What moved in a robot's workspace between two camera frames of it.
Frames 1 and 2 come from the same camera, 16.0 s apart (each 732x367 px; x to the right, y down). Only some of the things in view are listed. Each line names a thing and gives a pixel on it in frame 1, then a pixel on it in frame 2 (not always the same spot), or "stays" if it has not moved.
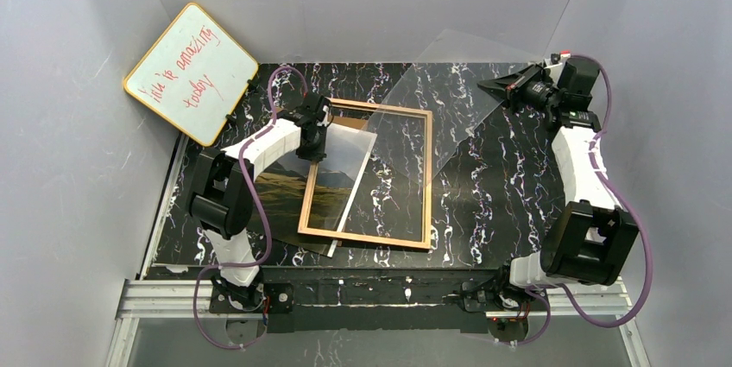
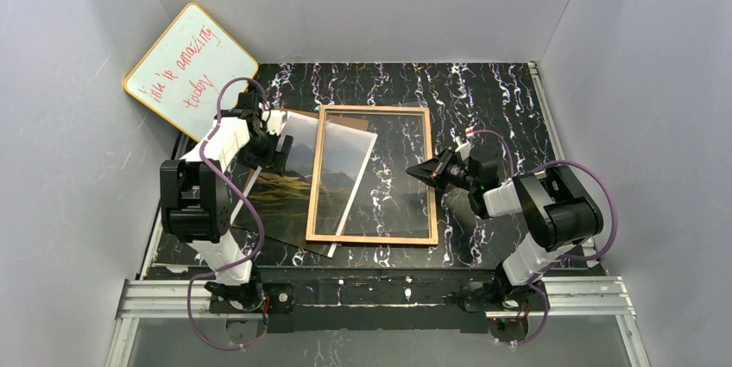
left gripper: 312,143 → 274,153
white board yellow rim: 192,74 stays
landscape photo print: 299,202 stays
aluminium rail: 602,299 stays
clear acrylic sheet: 438,103 → 363,187
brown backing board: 349,121 stays
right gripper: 523,85 → 444,168
